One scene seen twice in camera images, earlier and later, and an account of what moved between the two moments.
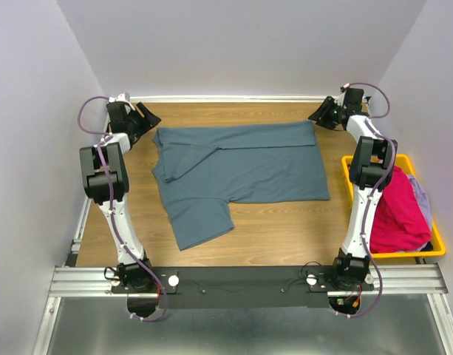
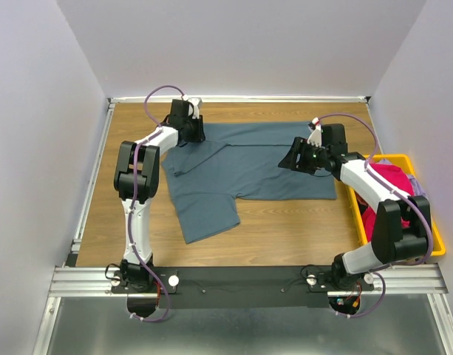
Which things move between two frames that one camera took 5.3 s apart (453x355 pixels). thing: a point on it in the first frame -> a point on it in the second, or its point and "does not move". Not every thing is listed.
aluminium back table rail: (230, 99) does not move
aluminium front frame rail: (419, 279) does not move
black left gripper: (148, 121) -> (199, 137)
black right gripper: (325, 105) -> (299, 146)
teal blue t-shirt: (201, 169) does not move
